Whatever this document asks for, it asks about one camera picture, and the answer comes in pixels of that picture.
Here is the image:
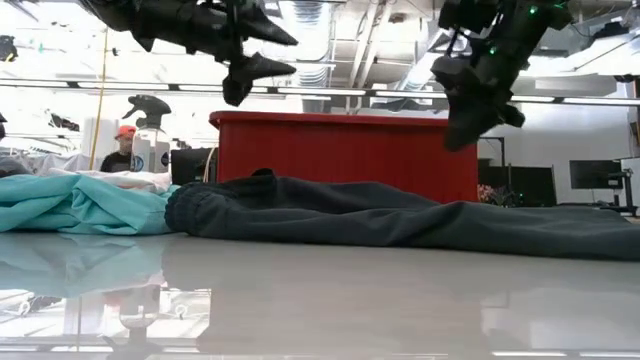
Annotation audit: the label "large black screen panel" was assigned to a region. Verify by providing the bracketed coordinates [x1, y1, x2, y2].
[478, 158, 557, 207]

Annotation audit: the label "clear spray bottle grey trigger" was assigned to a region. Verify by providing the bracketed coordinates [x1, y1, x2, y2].
[121, 94, 172, 174]

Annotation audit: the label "black monitor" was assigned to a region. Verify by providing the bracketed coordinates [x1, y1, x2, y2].
[569, 159, 624, 190]
[169, 148, 219, 185]

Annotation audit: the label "white printed cloth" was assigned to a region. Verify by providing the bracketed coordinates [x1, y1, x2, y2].
[3, 151, 101, 176]

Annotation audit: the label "turquoise shorts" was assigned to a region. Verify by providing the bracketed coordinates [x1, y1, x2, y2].
[0, 173, 176, 236]

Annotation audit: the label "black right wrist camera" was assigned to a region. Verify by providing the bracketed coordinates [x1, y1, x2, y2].
[438, 0, 501, 34]

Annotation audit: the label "black garment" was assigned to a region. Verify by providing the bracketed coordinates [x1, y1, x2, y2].
[164, 168, 640, 262]

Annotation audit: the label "pink artificial flowers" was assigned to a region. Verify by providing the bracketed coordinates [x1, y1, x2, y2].
[477, 183, 507, 206]

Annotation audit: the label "red plastic laundry basket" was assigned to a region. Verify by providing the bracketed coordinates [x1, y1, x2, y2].
[208, 110, 480, 205]

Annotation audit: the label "person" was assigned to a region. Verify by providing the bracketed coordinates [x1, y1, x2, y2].
[99, 124, 139, 174]

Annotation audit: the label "white garment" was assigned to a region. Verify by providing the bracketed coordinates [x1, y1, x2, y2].
[47, 167, 174, 195]

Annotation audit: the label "black hanging dome device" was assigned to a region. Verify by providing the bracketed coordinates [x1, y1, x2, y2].
[0, 35, 19, 64]

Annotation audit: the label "black bar with light strips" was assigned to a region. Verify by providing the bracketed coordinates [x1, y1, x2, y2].
[0, 77, 640, 107]

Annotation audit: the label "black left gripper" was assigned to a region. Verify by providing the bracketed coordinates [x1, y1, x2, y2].
[132, 0, 299, 107]

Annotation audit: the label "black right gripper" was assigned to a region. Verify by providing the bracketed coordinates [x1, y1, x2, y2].
[430, 0, 546, 153]

